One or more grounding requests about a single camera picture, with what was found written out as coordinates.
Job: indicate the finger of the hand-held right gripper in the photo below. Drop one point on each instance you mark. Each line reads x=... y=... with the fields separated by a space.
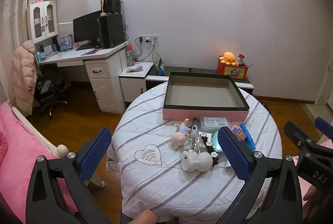
x=295 y=133
x=324 y=126

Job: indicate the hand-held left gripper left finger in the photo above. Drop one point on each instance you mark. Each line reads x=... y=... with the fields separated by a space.
x=96 y=153

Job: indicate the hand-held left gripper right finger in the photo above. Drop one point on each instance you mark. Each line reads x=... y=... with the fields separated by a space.
x=232 y=153

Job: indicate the white plug adapter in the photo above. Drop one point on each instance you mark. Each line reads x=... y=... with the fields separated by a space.
x=196 y=160

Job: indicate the clear glass perfume bottle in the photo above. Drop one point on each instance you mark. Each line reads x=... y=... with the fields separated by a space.
x=193 y=139

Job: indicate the small baby doll figurine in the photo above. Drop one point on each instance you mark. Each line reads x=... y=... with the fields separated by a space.
x=185 y=126

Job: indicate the pink pig figurine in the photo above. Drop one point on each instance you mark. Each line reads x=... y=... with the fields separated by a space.
x=178 y=139

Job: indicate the pink box with dark rim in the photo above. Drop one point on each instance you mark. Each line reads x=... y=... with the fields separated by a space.
x=200 y=94

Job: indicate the person's right hand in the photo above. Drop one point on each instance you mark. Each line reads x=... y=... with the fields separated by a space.
x=309 y=194

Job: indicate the person's left hand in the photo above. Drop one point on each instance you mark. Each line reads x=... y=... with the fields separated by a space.
x=141 y=217

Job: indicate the pink quilt with writing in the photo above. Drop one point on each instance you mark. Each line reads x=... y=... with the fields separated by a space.
x=326 y=144

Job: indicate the black hair clip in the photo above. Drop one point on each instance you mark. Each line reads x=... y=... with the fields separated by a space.
x=212 y=155

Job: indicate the teal oval case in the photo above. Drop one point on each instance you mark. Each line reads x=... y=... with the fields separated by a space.
x=215 y=142

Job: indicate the white charger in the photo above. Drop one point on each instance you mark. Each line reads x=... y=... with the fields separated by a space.
x=204 y=135

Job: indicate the clear plastic card box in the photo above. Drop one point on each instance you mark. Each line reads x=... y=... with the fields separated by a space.
x=214 y=122

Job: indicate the white striped tablecloth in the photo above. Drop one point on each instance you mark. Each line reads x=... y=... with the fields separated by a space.
x=156 y=187

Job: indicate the white desk with drawers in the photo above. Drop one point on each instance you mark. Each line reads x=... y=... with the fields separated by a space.
x=104 y=83

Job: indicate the white nightstand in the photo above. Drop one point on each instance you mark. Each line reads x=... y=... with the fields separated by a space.
x=132 y=86

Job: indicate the pink bed blanket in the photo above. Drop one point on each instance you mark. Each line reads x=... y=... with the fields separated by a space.
x=18 y=140

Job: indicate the black office chair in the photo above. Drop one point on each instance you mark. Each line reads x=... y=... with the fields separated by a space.
x=49 y=88

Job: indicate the orange storage box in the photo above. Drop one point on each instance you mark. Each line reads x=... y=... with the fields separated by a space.
x=231 y=73

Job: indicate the small toys in box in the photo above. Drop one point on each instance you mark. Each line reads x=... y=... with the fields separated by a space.
x=240 y=60

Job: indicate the printed papers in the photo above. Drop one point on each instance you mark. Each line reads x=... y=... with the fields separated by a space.
x=135 y=68

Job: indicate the orange octopus plush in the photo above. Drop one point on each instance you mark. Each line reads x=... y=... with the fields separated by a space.
x=228 y=58

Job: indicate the water bottle with red lid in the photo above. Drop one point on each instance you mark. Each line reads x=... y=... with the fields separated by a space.
x=129 y=56

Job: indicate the pink puffer jacket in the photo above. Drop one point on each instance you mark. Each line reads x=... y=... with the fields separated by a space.
x=23 y=78

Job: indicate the black keyboard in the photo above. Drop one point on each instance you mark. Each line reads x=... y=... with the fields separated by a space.
x=87 y=46

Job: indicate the blue snack bag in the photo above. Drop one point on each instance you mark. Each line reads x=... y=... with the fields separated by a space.
x=159 y=65

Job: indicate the blue book box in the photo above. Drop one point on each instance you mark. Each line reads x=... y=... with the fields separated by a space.
x=65 y=42

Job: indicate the black computer tower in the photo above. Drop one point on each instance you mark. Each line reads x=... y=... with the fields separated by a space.
x=111 y=31

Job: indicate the black computer monitor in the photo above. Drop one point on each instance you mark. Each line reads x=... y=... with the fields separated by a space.
x=85 y=26

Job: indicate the white hutch cabinet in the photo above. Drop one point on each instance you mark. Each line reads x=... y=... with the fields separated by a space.
x=43 y=21

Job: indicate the black speaker box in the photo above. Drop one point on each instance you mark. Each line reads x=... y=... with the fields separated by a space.
x=111 y=4

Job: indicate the light curtain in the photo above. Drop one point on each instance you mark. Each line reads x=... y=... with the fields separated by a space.
x=15 y=10

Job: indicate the white bed post knob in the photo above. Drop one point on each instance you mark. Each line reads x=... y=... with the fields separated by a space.
x=62 y=150

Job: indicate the white wall socket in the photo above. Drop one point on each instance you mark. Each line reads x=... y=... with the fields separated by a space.
x=148 y=38

